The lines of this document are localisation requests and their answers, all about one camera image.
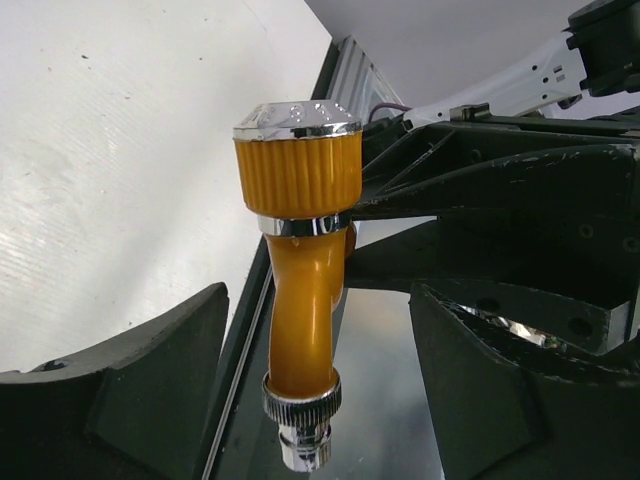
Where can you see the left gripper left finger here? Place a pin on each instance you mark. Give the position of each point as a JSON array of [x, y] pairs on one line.
[[135, 406]]

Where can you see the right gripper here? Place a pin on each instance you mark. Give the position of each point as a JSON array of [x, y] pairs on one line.
[[528, 218]]

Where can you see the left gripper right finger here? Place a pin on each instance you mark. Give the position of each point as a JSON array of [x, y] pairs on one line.
[[504, 408]]

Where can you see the orange water faucet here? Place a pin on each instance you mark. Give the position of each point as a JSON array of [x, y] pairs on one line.
[[300, 169]]

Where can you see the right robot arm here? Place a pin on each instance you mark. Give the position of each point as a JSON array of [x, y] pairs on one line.
[[597, 54]]

